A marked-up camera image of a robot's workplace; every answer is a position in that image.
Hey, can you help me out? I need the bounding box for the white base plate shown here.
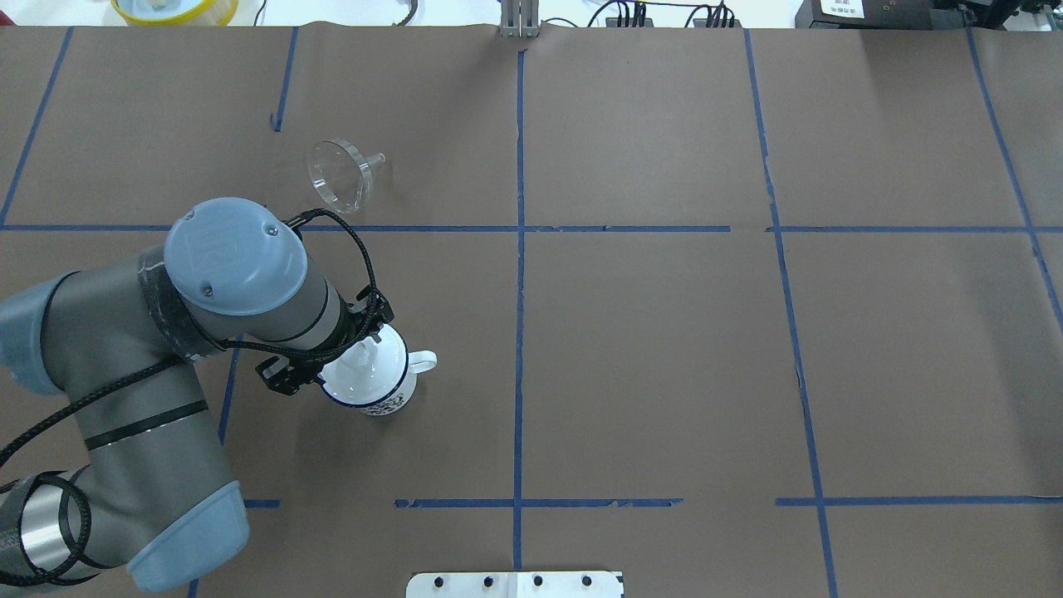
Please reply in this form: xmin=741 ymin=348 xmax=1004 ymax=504
xmin=405 ymin=571 xmax=625 ymax=597

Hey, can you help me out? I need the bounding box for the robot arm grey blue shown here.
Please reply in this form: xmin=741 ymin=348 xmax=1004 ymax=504
xmin=2 ymin=197 xmax=394 ymax=597

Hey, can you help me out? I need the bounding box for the brown paper table cover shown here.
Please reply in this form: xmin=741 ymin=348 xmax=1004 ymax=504
xmin=2 ymin=22 xmax=1061 ymax=597

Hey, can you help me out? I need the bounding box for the aluminium frame post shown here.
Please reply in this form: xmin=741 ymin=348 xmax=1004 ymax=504
xmin=497 ymin=0 xmax=541 ymax=39

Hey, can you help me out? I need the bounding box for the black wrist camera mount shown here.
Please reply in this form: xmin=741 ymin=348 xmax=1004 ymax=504
xmin=255 ymin=355 xmax=324 ymax=396

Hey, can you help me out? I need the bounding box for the white enamel cup blue rim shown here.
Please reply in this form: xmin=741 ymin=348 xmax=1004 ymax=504
xmin=318 ymin=322 xmax=438 ymax=417

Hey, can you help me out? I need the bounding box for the black power supply box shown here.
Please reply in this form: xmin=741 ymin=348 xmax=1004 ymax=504
xmin=794 ymin=1 xmax=978 ymax=31

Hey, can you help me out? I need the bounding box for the clear glass funnel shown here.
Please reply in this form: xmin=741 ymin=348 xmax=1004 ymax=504
xmin=304 ymin=139 xmax=386 ymax=213

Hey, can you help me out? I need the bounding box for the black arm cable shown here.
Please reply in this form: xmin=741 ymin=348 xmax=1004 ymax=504
xmin=0 ymin=208 xmax=391 ymax=586

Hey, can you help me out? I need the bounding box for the yellow tape roll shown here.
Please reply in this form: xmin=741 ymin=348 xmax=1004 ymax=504
xmin=109 ymin=1 xmax=240 ymax=27

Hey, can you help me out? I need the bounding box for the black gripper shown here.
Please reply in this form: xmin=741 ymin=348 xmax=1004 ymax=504
xmin=338 ymin=287 xmax=394 ymax=348

